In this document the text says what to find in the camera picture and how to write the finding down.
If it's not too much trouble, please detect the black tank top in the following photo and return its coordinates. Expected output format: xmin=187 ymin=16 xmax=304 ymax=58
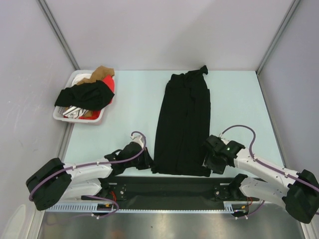
xmin=152 ymin=66 xmax=211 ymax=177

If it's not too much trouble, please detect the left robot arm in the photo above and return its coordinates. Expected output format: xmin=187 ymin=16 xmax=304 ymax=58
xmin=26 ymin=135 xmax=154 ymax=211

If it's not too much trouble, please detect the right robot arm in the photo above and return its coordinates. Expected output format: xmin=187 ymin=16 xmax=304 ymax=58
xmin=203 ymin=135 xmax=319 ymax=224

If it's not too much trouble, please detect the striped black white garment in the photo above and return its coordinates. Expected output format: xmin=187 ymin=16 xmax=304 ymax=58
xmin=62 ymin=106 xmax=88 ymax=119

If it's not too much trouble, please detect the white laundry basket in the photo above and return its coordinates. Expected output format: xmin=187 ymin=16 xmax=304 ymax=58
xmin=53 ymin=70 xmax=115 ymax=124

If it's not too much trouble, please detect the brown garment in basket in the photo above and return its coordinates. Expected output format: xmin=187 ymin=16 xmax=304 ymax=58
xmin=76 ymin=66 xmax=115 ymax=85

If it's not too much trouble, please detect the white garment in basket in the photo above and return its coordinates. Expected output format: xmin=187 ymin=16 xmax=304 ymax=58
xmin=71 ymin=73 xmax=91 ymax=86

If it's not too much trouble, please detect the slotted cable duct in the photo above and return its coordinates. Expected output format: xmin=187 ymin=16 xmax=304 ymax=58
xmin=46 ymin=201 xmax=248 ymax=214

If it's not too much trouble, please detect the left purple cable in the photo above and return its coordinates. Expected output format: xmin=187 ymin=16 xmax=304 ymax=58
xmin=29 ymin=130 xmax=147 ymax=221

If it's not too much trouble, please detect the right aluminium frame post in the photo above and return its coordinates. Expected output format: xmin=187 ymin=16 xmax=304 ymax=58
xmin=255 ymin=0 xmax=303 ymax=77

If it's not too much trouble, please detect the aluminium frame post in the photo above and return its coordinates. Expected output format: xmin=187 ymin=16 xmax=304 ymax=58
xmin=255 ymin=0 xmax=303 ymax=77
xmin=36 ymin=0 xmax=80 ymax=70

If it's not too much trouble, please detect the left aluminium frame post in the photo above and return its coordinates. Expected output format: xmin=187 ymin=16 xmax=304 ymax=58
xmin=36 ymin=0 xmax=80 ymax=70

